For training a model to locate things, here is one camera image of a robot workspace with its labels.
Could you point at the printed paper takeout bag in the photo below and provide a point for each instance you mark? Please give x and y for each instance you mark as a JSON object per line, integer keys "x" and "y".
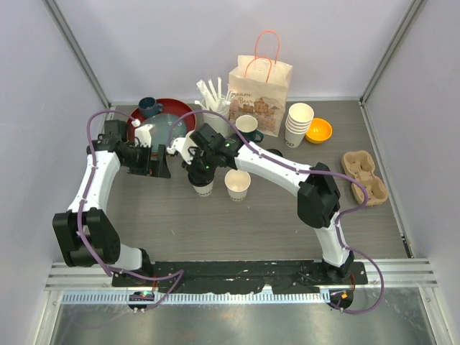
{"x": 260, "y": 86}

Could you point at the blue grey plate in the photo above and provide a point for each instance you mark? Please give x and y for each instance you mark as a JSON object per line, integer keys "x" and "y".
{"x": 159, "y": 132}

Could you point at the white paper cup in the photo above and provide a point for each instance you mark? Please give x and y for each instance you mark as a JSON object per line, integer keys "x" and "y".
{"x": 237, "y": 183}
{"x": 203, "y": 190}

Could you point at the white straw holder cup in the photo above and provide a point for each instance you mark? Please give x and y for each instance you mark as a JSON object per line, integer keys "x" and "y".
{"x": 216, "y": 122}

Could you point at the stack of black cup lids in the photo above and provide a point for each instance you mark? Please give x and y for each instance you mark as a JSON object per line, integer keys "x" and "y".
{"x": 275, "y": 152}

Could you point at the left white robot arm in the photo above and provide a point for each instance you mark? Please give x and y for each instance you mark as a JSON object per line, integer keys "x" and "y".
{"x": 84, "y": 233}

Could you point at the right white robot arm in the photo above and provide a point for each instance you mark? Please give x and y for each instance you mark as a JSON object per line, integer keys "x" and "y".
{"x": 314, "y": 187}

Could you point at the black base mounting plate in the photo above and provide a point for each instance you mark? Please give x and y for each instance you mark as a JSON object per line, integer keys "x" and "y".
{"x": 245, "y": 277}

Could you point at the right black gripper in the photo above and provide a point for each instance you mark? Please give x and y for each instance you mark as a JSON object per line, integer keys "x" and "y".
{"x": 191, "y": 168}

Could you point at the wrapped white straw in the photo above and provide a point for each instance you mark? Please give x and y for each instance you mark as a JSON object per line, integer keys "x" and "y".
{"x": 214, "y": 98}

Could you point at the black lid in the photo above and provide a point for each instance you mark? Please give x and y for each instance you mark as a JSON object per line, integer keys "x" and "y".
{"x": 199, "y": 182}

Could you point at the blue mug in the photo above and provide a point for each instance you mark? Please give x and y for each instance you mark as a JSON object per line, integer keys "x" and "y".
{"x": 149, "y": 107}

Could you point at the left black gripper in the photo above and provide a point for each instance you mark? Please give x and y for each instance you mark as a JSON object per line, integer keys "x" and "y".
{"x": 144, "y": 169}

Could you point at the dark green mug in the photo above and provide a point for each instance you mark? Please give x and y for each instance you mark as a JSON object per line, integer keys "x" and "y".
{"x": 247, "y": 125}

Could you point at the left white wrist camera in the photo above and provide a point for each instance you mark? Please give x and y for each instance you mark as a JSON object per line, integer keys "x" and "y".
{"x": 142, "y": 136}

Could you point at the brown cardboard cup carrier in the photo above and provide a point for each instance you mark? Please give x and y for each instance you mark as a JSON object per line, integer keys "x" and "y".
{"x": 360, "y": 166}

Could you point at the red round tray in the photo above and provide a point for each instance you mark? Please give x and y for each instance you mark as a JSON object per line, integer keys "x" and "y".
{"x": 172, "y": 106}

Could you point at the stack of white paper cups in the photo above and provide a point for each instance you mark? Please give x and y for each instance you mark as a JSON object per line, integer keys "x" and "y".
{"x": 298, "y": 121}

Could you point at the orange bowl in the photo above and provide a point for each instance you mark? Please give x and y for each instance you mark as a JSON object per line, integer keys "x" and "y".
{"x": 319, "y": 132}

